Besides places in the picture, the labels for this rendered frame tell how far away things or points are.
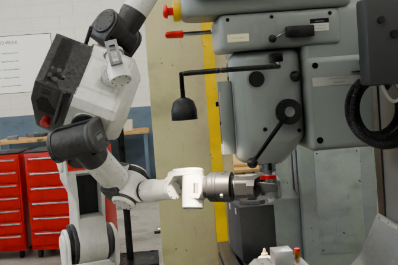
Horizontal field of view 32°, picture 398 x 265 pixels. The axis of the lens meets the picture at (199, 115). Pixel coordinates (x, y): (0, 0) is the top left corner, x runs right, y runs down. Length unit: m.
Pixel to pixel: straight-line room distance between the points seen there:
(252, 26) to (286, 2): 0.11
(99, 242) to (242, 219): 0.51
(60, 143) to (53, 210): 4.62
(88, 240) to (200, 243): 1.43
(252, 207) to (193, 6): 0.78
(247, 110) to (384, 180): 0.53
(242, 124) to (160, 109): 1.81
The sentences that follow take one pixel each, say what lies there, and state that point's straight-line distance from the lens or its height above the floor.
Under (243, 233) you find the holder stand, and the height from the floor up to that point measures 1.04.
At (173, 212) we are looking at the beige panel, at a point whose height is 0.86.
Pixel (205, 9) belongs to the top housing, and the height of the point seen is 1.75.
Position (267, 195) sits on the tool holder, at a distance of 2.04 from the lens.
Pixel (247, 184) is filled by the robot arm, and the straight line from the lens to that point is 2.01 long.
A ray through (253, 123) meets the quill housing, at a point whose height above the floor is 1.43.
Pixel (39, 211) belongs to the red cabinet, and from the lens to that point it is 6.72.
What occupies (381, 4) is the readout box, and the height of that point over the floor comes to 1.71.
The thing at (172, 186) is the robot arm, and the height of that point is 1.24.
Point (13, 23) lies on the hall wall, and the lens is 11.24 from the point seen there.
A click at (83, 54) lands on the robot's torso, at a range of 2.22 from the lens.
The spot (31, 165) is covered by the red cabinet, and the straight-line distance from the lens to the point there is 6.68.
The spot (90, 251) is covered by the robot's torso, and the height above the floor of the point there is 1.00.
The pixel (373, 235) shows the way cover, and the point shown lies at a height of 1.04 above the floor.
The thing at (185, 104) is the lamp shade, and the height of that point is 1.49.
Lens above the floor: 1.56
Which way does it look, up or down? 3 degrees down
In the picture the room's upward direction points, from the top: 4 degrees counter-clockwise
